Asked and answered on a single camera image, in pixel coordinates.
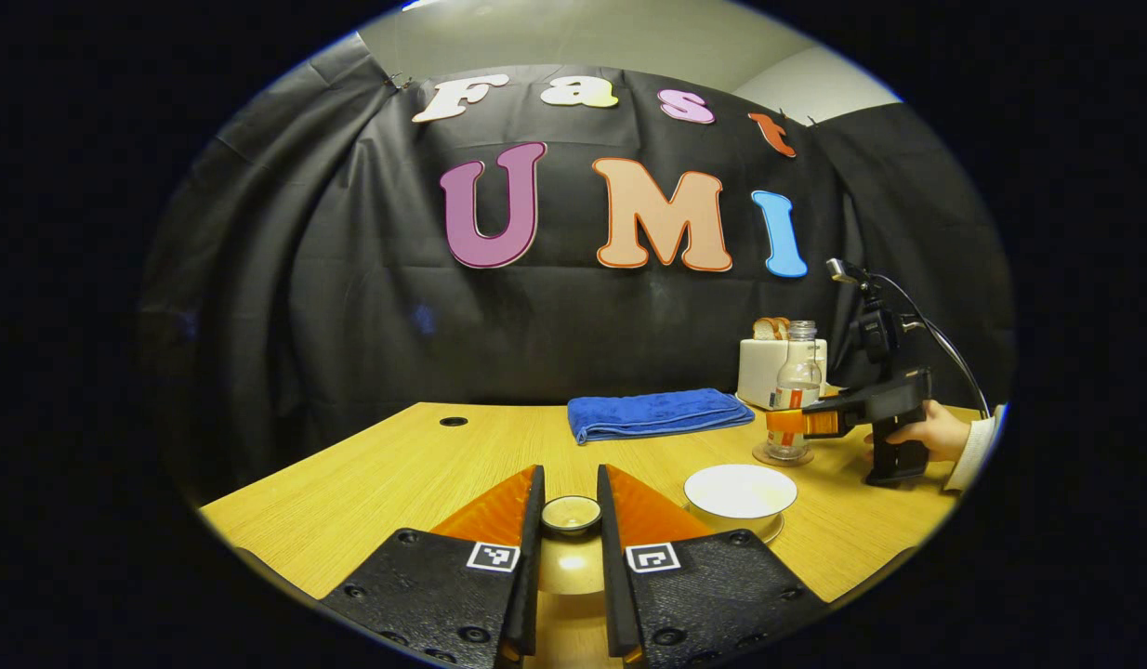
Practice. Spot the bread slice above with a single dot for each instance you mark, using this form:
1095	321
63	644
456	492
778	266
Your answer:
765	329
783	328

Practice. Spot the round wooden coaster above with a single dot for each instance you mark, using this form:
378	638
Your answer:
761	455

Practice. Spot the beige teacup saucer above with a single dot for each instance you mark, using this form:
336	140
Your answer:
771	531

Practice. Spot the white toaster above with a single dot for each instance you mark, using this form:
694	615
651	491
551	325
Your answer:
755	372

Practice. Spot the beige teacup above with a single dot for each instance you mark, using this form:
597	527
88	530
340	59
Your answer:
739	491

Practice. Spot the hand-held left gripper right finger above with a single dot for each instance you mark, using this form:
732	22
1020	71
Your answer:
613	595

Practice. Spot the blue folded towel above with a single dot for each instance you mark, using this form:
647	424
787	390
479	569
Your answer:
657	413

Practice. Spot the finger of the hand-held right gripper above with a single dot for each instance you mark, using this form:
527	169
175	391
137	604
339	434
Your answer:
820	423

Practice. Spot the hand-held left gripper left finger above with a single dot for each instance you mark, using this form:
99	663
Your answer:
529	595

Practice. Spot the clear water bottle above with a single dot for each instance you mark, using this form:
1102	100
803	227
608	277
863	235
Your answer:
797	381

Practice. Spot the black backdrop cloth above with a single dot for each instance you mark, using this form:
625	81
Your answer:
536	316

